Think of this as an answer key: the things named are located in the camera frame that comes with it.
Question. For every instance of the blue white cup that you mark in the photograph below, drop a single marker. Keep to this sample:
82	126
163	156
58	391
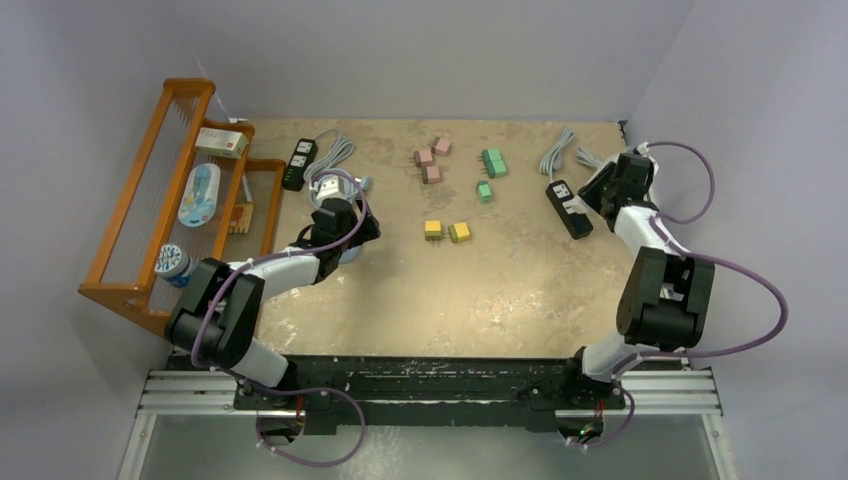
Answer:
174	265

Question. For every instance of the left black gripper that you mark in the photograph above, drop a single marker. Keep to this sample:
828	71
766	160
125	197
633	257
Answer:
365	233

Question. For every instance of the black metal base rail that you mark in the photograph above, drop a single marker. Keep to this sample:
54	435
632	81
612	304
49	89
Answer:
539	395

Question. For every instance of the pink charger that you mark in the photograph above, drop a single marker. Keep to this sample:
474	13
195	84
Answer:
431	174
423	158

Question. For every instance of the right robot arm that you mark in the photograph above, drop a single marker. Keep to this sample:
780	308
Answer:
665	300

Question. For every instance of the orange wooden rack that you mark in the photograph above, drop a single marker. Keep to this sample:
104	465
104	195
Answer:
121	277

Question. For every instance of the white power strip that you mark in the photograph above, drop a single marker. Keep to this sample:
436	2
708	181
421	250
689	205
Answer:
600	179

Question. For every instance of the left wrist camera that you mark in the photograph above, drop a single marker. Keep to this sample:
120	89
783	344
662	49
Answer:
329	187

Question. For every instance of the yellow charger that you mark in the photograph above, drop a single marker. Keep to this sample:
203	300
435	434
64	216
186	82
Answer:
459	232

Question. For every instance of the pink usb charger plug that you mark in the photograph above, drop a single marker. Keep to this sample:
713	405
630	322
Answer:
441	146

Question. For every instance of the green usb charger plug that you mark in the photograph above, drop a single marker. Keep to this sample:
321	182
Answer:
491	156

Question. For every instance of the orange snack packet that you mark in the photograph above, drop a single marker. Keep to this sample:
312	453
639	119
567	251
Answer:
241	218

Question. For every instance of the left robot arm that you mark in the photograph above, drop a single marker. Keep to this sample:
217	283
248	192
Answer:
215	316

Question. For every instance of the yellow usb charger plug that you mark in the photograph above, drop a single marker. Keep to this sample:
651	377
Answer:
433	230

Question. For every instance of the white red box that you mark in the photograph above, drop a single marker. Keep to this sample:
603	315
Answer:
221	143

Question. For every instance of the round blue power socket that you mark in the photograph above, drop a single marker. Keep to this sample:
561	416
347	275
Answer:
349	255

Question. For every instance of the blue blister pack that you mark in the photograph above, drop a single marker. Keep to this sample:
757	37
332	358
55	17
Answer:
199	201

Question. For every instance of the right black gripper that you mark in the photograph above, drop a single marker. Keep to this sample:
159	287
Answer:
589	192

